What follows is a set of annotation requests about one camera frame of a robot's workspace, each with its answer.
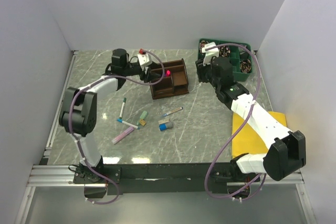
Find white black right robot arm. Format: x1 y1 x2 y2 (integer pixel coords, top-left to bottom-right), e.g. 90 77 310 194
195 57 306 181

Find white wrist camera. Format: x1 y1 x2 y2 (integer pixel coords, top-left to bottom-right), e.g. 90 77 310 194
137 53 153 69
202 42 219 66

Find pink black floral rolled tie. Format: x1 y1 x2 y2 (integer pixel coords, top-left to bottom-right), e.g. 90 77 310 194
199 40 209 54

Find dark patterned rolled tie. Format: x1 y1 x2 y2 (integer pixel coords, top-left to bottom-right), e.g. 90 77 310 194
219 46 231 57

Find blue tip long marker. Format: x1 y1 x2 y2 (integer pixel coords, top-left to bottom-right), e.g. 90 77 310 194
162 107 183 118

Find black beige floral rolled tie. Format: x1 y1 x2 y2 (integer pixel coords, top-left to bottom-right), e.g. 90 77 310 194
239 59 251 73

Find blue grey glue stick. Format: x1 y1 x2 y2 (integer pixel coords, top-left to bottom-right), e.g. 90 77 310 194
159 121 174 131

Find yellow folded cloth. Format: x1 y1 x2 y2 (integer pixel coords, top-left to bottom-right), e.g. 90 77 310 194
232 111 287 158

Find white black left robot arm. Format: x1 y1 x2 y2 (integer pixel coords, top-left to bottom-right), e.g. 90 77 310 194
59 48 165 183

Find green divided storage tray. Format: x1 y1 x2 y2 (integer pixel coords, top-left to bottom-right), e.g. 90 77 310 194
198 38 252 82

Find green cap white marker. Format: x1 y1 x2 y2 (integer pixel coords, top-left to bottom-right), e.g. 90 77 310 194
119 97 127 119

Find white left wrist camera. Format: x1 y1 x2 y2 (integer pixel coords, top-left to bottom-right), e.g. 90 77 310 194
137 53 153 69

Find brown wooden desk organizer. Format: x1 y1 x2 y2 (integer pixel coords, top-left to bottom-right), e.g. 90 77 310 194
150 59 189 100

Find aluminium frame rail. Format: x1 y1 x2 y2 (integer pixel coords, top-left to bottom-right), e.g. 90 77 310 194
26 165 305 187

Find pink highlighter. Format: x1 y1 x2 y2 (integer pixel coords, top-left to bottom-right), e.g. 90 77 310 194
165 70 171 77

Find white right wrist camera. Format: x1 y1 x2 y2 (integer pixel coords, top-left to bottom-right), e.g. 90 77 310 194
202 42 219 66

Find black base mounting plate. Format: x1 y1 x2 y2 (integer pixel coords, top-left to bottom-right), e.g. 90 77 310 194
73 163 260 196

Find lilac pen case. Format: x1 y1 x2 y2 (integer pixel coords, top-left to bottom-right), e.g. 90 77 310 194
112 126 134 145

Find grey folded cloth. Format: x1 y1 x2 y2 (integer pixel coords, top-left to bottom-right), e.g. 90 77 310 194
238 44 250 60

